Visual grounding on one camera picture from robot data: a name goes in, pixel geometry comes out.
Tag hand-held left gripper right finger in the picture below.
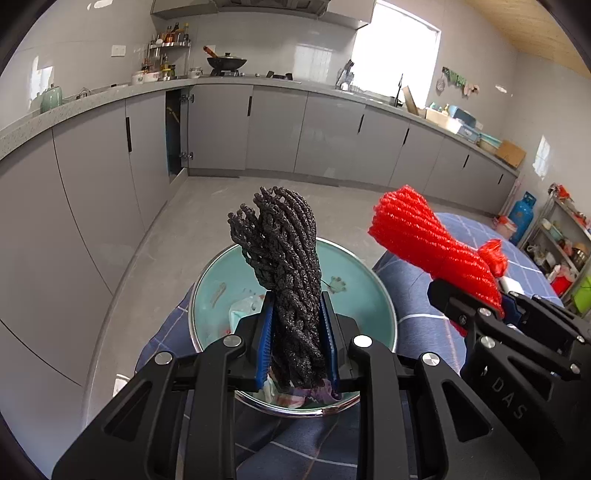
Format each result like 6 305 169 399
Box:
318 291 541 480

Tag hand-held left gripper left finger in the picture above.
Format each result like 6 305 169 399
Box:
52 291 282 480

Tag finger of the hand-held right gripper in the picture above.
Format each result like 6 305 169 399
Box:
505 293 591 347
427 279 583 377

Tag teal enamel basin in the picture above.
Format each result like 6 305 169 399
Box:
188 237 398 418

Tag black foam net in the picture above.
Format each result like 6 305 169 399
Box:
228 185 326 393

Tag red foam net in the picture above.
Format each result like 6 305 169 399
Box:
368 185 509 337

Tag white teal wrapper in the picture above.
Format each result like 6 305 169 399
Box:
229 295 264 333

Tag blue checked tablecloth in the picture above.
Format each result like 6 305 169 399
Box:
134 212 566 480

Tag red plastic bucket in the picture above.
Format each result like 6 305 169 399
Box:
549 270 573 296

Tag green plastic bucket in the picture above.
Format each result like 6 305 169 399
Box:
573 274 591 317

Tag bin with red bag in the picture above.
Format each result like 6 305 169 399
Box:
493 215 518 240

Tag metal shelf rack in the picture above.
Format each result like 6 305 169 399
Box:
517 185 591 315

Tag blue gas cylinder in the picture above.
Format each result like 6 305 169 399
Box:
508 191 539 243

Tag cardboard box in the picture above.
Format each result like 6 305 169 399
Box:
494 140 527 169

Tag blue plastic box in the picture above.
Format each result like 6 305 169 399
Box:
448 105 483 131

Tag white plastic crate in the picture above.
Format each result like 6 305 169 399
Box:
425 108 462 134

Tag grey kitchen base cabinets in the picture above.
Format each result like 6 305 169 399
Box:
0 83 520 398

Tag dish rack with utensils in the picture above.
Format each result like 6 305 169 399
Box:
336 60 358 90

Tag bright window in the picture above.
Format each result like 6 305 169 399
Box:
351 0 441 100

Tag gas stove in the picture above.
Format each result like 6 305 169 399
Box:
210 68 296 80

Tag black wok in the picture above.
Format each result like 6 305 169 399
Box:
203 45 247 71

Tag spice rack with bottles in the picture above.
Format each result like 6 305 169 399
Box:
147 23 192 81

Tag teal kettle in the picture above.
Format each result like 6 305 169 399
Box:
39 84 64 114

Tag grey range hood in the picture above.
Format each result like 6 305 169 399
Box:
212 0 331 14

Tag wall hooks with cloths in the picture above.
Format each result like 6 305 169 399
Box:
441 66 481 97

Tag grey wall cabinets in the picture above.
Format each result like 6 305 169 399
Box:
151 0 375 31

